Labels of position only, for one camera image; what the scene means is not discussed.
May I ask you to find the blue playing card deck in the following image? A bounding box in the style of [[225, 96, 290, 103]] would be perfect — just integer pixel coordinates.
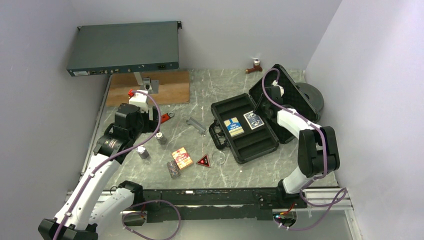
[[243, 111, 265, 130]]

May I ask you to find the black poker set case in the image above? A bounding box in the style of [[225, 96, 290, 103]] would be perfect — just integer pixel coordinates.
[[209, 64, 325, 164]]

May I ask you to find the blue 10 chip stack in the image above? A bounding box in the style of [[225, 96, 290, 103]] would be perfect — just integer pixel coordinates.
[[155, 131, 168, 145]]

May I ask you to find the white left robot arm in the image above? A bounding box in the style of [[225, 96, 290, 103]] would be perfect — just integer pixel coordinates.
[[38, 103, 161, 240]]

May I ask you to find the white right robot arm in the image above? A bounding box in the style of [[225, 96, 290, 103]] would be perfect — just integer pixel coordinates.
[[255, 85, 340, 208]]

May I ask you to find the blue texas holdem booklet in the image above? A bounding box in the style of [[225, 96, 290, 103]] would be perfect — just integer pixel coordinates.
[[224, 117, 245, 137]]

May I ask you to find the purple 500 chip stack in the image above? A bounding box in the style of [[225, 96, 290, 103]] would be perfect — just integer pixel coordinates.
[[135, 145, 150, 160]]

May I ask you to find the grey metal stand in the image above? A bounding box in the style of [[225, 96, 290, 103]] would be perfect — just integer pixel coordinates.
[[133, 72, 159, 94]]

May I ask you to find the brown bottle with cap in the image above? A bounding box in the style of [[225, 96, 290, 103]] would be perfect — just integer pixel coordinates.
[[245, 58, 263, 74]]

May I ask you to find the dark grey round disc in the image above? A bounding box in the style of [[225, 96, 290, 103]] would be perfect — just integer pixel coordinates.
[[295, 82, 325, 113]]

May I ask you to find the brown wooden board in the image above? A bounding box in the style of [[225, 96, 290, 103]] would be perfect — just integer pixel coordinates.
[[105, 71, 190, 107]]

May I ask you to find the red playing card deck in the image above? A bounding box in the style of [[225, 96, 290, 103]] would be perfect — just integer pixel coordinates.
[[171, 147, 194, 170]]

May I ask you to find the multicolour lying chip stack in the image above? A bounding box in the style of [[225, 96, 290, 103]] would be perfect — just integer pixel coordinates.
[[166, 160, 181, 179]]

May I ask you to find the clear round disc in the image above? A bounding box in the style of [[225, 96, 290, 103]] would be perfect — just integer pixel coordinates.
[[211, 151, 228, 166]]

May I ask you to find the dark green rack server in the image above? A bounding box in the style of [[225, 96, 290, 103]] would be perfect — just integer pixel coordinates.
[[66, 20, 183, 77]]

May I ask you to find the red triangular dealer button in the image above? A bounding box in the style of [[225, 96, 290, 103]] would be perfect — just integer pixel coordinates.
[[196, 154, 211, 168]]

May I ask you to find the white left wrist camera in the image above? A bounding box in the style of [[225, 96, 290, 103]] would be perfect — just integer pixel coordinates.
[[128, 89, 149, 113]]

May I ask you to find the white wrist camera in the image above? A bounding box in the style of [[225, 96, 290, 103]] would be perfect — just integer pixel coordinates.
[[272, 80, 285, 97], [128, 89, 149, 113]]

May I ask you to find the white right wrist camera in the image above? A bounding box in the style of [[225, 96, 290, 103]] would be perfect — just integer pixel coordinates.
[[272, 80, 285, 97]]

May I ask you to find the red handled adjustable wrench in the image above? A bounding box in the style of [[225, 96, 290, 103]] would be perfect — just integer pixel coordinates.
[[160, 112, 175, 124]]

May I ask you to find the grey plastic bracket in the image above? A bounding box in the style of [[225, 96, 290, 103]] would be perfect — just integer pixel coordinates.
[[186, 117, 207, 135]]

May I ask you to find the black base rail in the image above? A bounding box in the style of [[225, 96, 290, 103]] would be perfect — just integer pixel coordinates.
[[128, 187, 307, 223]]

